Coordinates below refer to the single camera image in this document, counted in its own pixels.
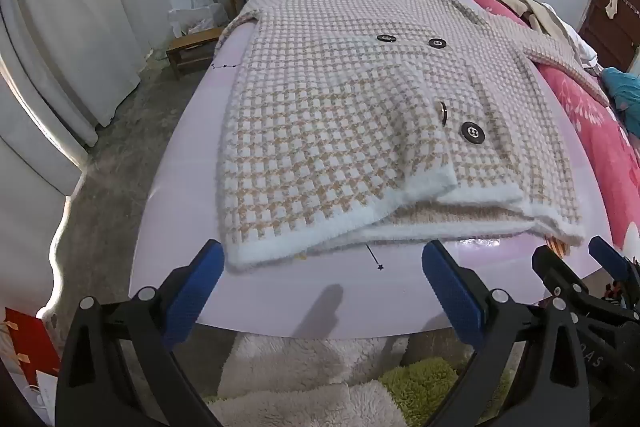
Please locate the beige clothes pile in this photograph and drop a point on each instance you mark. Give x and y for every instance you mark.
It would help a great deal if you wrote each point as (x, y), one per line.
(520, 2)

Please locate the white curtain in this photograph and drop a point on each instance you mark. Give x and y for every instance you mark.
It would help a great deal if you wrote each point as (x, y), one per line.
(60, 32)

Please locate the white clothes pile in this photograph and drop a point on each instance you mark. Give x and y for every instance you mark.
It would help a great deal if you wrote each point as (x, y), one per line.
(575, 39)

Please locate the teal garment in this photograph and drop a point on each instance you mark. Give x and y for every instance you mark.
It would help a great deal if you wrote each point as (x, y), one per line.
(625, 92)

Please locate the white plastic bags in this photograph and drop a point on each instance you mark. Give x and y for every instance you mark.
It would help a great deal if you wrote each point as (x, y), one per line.
(200, 14)

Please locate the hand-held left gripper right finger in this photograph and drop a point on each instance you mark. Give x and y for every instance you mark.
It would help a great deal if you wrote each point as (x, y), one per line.
(452, 297)

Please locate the dark wooden wardrobe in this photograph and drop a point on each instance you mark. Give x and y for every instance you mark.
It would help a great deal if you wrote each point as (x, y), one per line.
(620, 37)

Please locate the beige white checkered towel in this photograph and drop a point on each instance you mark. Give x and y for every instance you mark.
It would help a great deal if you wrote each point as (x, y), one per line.
(325, 132)

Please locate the white paper bag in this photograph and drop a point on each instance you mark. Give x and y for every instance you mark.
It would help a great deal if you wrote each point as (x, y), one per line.
(42, 399)

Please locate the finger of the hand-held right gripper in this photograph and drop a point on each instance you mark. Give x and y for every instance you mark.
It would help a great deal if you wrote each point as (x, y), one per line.
(552, 269)
(607, 255)

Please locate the small wooden stool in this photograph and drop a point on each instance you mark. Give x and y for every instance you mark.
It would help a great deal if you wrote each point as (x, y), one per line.
(192, 47)

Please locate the pink floral blanket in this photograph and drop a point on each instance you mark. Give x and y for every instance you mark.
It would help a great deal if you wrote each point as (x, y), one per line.
(590, 132)

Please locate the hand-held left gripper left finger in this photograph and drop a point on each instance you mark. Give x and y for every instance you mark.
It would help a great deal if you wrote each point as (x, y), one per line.
(195, 294)

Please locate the red box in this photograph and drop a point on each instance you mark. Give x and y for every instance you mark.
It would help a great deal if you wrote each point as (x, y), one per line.
(30, 347)

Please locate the white hanging sock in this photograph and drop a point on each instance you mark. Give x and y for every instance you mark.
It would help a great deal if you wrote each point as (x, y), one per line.
(611, 9)

